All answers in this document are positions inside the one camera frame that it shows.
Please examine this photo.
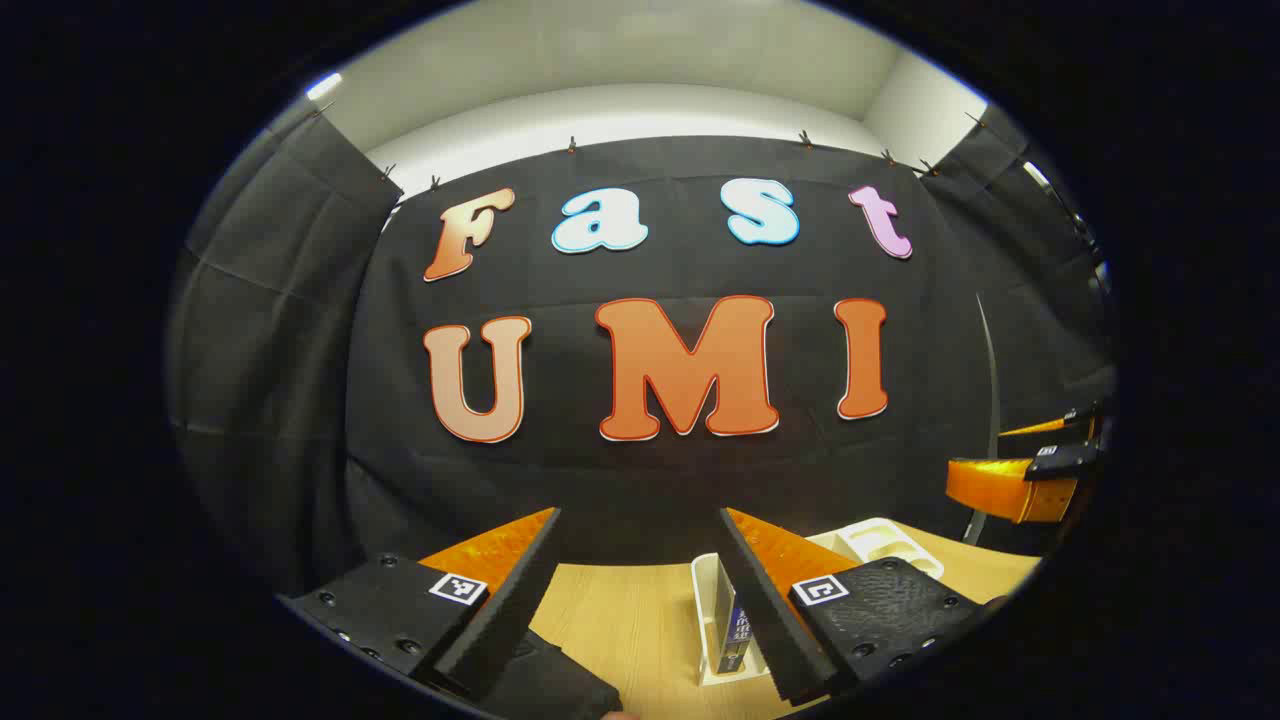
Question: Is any thick dark blue book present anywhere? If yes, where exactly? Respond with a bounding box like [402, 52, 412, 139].
[714, 594, 753, 674]

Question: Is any black schoolbag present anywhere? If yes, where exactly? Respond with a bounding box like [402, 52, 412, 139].
[470, 628, 623, 720]

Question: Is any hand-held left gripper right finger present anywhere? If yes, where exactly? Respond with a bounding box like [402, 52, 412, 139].
[720, 506, 988, 708]

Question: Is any white bookshelf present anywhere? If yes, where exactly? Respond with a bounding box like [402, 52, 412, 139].
[690, 517, 946, 688]

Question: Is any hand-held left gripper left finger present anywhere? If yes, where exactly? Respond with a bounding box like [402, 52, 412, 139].
[278, 507, 564, 703]

